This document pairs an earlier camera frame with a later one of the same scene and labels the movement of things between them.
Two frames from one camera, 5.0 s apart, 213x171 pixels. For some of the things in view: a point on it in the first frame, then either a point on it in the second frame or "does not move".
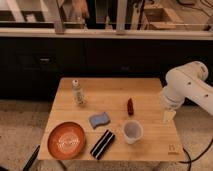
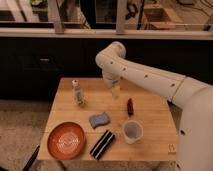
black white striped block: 101,146 does not move
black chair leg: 27,166 does not move
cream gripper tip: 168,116 to 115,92
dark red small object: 130,107 does not move
